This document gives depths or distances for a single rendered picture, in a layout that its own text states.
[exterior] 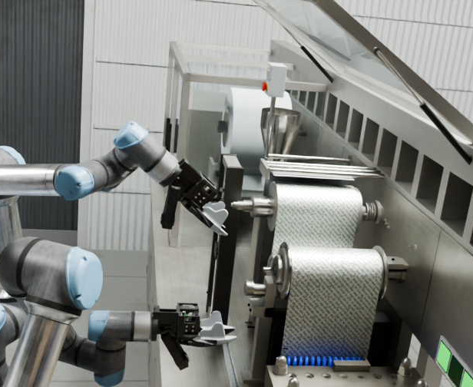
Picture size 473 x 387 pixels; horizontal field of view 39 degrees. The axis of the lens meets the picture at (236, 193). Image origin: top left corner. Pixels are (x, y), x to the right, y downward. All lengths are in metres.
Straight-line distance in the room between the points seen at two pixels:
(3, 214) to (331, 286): 0.89
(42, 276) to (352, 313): 0.81
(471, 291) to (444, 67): 3.71
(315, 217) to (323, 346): 0.36
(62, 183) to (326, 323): 0.76
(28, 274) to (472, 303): 0.93
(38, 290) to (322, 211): 0.86
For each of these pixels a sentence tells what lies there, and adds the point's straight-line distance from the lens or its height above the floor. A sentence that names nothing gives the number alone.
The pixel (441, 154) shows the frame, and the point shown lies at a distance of 1.69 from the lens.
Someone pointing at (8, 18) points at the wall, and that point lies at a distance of 4.67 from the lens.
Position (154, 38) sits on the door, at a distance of 4.58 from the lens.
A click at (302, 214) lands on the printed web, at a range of 1.89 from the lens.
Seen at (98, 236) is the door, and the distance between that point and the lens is 4.92.
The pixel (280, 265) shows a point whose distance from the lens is 1.71.
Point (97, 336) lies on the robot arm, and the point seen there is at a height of 1.10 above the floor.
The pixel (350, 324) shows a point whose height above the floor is 1.13.
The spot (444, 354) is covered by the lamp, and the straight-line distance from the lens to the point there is 1.64.
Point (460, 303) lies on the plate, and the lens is 1.58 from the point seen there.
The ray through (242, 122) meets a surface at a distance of 2.61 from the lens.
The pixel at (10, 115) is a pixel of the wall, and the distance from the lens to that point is 4.77.
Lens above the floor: 1.95
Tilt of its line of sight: 18 degrees down
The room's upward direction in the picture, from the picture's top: 6 degrees clockwise
